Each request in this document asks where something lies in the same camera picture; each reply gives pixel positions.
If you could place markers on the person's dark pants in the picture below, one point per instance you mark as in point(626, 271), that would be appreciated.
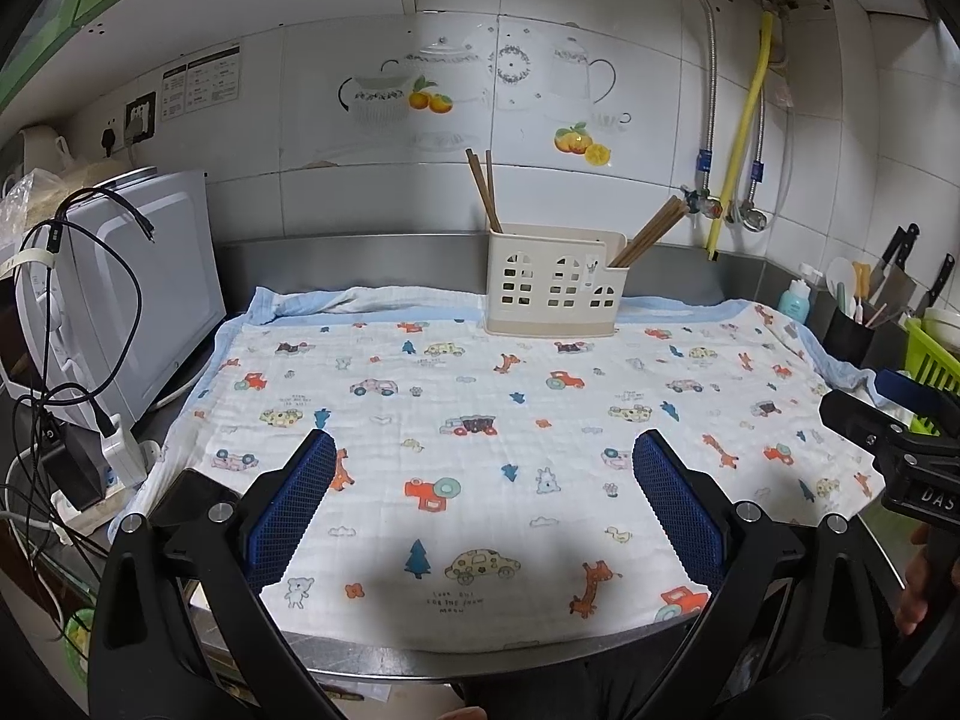
point(585, 690)

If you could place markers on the turquoise bottle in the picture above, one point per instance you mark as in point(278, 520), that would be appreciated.
point(793, 300)

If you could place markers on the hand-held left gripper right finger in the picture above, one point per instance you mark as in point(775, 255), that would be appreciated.
point(679, 510)

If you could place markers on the black wall switch plate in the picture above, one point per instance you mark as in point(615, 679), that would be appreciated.
point(140, 116)

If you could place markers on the white spatula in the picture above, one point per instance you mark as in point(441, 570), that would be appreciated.
point(840, 277)

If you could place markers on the cream electric kettle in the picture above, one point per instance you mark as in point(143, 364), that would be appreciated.
point(41, 148)

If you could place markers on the green wall cabinet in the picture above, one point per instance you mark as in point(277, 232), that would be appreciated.
point(52, 7)

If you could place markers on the brown wooden chopstick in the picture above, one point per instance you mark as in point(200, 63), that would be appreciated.
point(480, 184)
point(491, 187)

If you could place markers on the clear plastic bag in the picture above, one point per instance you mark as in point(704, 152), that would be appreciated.
point(30, 191)

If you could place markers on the printed cartoon blanket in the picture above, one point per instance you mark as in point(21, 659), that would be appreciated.
point(450, 390)

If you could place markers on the green dish rack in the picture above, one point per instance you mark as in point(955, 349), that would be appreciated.
point(930, 382)

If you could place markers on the thin white tube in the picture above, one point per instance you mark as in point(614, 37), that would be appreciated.
point(791, 150)

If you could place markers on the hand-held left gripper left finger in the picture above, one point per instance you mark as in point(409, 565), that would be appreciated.
point(292, 510)

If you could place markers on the chrome water valve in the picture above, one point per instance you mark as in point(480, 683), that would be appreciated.
point(750, 217)

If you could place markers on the bundle of wooden chopsticks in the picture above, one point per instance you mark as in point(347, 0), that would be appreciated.
point(649, 232)

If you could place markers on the person's right hand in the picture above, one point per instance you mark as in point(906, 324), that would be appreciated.
point(915, 592)

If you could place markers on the white power adapter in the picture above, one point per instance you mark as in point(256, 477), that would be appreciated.
point(124, 450)

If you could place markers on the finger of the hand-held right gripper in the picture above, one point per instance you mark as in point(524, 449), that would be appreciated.
point(862, 424)
point(919, 394)

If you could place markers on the wall socket with plug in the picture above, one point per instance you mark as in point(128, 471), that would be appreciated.
point(112, 139)

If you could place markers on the white instruction label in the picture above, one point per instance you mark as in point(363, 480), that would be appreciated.
point(202, 82)

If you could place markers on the black power adapter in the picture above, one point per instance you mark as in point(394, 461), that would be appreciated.
point(75, 465)

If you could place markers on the white bowl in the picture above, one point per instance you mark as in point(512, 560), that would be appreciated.
point(943, 326)

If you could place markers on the black utensil container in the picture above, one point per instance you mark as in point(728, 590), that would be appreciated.
point(847, 334)

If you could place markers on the white microwave oven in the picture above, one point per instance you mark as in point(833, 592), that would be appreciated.
point(150, 277)

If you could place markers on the cream plastic chopstick holder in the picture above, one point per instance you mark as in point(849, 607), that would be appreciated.
point(540, 300)

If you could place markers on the white power strip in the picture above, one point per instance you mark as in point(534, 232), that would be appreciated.
point(146, 457)

